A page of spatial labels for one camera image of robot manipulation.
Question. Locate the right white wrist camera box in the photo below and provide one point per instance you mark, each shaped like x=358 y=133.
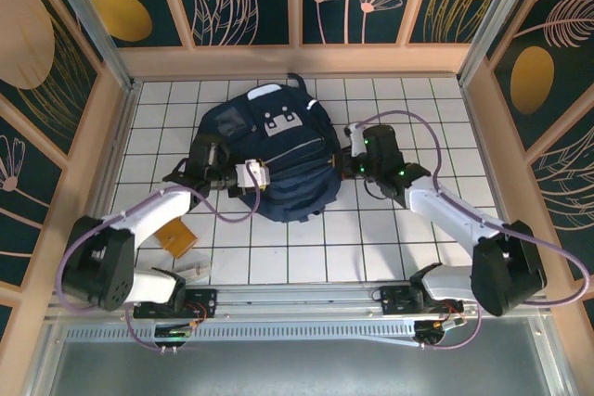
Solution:
x=356 y=145

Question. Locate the left wiring connector board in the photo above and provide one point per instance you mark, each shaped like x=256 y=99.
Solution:
x=174 y=333

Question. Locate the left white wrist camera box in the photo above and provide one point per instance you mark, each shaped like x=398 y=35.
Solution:
x=246 y=173

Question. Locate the aluminium side rail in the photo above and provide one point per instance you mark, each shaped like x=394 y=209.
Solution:
x=120 y=136

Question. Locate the grey metal sheet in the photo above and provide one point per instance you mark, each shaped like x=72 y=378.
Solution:
x=297 y=368

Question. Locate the right wiring connector board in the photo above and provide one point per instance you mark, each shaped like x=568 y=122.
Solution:
x=434 y=328

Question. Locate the aluminium corner post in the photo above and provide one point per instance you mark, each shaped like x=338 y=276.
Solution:
x=90 y=20
x=498 y=20

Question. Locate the navy blue backpack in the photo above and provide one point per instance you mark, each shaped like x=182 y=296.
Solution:
x=287 y=173

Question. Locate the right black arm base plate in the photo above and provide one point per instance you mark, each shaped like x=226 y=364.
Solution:
x=394 y=303

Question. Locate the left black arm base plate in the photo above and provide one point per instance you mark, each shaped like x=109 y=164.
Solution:
x=204 y=298

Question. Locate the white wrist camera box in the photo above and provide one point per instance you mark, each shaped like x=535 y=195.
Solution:
x=356 y=145
x=246 y=173

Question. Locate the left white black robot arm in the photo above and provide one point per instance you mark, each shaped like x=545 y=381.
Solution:
x=153 y=208

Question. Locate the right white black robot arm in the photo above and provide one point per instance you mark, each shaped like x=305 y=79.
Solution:
x=445 y=201

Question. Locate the aluminium mounting rail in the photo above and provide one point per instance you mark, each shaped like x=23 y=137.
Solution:
x=301 y=303

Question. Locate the wiring connector board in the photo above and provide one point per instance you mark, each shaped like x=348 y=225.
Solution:
x=174 y=333
x=434 y=328

